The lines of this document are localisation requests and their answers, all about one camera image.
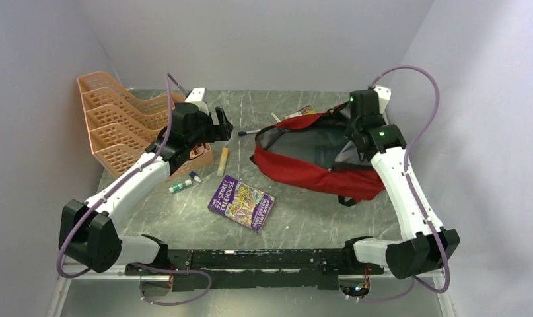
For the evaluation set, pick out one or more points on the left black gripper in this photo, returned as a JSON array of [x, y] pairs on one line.
[[221, 132]]

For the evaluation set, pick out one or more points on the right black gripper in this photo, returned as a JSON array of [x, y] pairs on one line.
[[350, 121]]

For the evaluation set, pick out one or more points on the red backpack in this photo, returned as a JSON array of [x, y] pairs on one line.
[[312, 152]]

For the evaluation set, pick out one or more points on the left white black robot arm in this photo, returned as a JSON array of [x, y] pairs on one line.
[[88, 232]]

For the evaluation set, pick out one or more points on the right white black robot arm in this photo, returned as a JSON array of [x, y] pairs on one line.
[[426, 244]]

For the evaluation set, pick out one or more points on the blue white whiteboard marker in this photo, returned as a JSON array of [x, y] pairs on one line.
[[251, 132]]

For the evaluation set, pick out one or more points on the blue capped white marker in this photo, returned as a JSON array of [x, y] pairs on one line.
[[195, 177]]

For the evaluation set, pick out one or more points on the white pencil stick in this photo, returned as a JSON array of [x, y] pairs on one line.
[[275, 117]]

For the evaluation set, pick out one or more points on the green activity book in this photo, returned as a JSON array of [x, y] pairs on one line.
[[307, 110]]

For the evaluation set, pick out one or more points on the green white glue stick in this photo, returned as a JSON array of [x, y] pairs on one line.
[[180, 186]]

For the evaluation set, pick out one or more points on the purple treehouse book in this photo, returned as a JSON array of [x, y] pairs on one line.
[[244, 204]]

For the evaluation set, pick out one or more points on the orange plastic file organizer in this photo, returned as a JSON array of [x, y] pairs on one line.
[[120, 125]]

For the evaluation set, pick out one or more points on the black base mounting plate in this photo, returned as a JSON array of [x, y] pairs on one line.
[[269, 268]]

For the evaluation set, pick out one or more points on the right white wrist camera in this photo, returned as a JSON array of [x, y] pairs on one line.
[[384, 96]]

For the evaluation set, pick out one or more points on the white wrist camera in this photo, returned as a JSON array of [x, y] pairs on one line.
[[384, 96], [196, 95]]

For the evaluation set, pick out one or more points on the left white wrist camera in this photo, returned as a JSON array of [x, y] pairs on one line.
[[196, 95]]

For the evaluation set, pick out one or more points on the aluminium frame rail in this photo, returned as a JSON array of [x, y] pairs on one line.
[[130, 290]]

